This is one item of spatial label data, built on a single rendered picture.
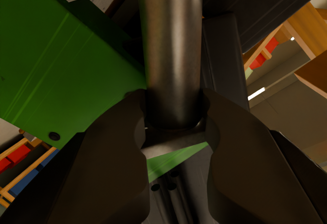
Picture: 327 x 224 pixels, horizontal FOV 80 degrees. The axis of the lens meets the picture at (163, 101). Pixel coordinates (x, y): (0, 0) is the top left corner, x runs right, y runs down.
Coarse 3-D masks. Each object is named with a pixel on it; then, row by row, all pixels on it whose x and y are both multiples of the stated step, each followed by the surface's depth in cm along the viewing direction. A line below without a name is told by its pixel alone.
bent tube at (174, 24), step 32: (160, 0) 8; (192, 0) 8; (160, 32) 9; (192, 32) 9; (160, 64) 9; (192, 64) 9; (160, 96) 10; (192, 96) 10; (160, 128) 11; (192, 128) 11
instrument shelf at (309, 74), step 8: (320, 56) 58; (312, 64) 58; (320, 64) 55; (296, 72) 61; (304, 72) 58; (312, 72) 55; (320, 72) 52; (304, 80) 56; (312, 80) 52; (320, 80) 50; (312, 88) 54; (320, 88) 48
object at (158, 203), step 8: (160, 176) 20; (176, 176) 20; (160, 184) 21; (176, 184) 20; (152, 192) 19; (160, 192) 19; (168, 192) 19; (176, 192) 19; (184, 192) 21; (160, 200) 19; (168, 200) 21; (176, 200) 19; (184, 200) 21; (160, 208) 20; (168, 208) 22; (176, 208) 19; (184, 208) 21; (168, 216) 20; (176, 216) 20; (184, 216) 20
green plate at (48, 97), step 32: (0, 0) 11; (32, 0) 11; (64, 0) 12; (0, 32) 12; (32, 32) 12; (64, 32) 12; (96, 32) 13; (0, 64) 14; (32, 64) 14; (64, 64) 14; (96, 64) 14; (128, 64) 13; (0, 96) 15; (32, 96) 15; (64, 96) 15; (96, 96) 15; (32, 128) 17; (64, 128) 17; (160, 160) 19
